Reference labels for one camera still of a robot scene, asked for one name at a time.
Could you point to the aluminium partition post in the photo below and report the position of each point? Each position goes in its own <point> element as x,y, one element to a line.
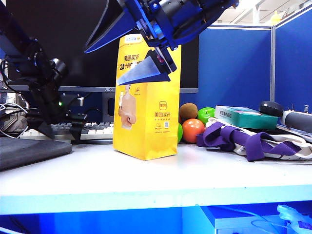
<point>272,73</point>

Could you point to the yellow bottle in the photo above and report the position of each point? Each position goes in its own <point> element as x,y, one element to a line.
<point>275,19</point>

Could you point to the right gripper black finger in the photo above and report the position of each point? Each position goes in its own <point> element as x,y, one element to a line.
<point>109,29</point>
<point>146,70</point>

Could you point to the wide blue partition panel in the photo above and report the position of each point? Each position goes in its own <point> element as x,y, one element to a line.
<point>234,68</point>

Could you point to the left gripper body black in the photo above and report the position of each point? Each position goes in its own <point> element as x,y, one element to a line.
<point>48,109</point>

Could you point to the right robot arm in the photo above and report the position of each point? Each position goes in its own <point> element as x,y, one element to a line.
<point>190,14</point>

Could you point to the grey equipment pile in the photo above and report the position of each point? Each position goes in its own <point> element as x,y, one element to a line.
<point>9,119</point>

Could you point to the white grey keyboard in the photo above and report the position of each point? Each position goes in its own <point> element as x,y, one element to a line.
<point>97,129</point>

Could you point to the teal white medicine box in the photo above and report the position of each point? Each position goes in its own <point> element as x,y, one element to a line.
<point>256,122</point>

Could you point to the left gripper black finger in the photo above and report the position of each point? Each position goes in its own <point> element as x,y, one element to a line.
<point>44,128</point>
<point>78,126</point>

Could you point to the orange fruit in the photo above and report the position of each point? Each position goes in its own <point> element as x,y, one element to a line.
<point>192,130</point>

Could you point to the dark grey soft pad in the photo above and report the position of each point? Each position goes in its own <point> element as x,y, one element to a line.
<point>29,151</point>

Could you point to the white purple tote bag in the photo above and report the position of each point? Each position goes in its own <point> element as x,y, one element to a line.
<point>253,146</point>

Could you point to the grey white handheld device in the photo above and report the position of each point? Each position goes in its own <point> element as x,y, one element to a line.
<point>297,120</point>

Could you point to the brown kiwi fruit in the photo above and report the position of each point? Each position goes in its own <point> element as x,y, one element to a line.
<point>189,111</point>

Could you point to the yellow paper bag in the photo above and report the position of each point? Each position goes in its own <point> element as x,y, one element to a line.
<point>151,122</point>

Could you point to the green apple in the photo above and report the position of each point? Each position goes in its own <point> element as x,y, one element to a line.
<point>206,114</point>
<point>180,134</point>

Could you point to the black computer monitor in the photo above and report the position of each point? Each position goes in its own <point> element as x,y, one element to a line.
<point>73,24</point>

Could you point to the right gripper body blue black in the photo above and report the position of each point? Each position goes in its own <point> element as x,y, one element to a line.
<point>156,26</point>

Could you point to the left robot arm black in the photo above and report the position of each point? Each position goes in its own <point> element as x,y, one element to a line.
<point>44,68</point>

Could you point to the black computer mouse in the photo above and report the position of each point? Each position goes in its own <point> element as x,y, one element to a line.
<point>270,108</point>

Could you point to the narrow blue partition panel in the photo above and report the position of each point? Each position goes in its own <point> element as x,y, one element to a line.
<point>292,61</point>

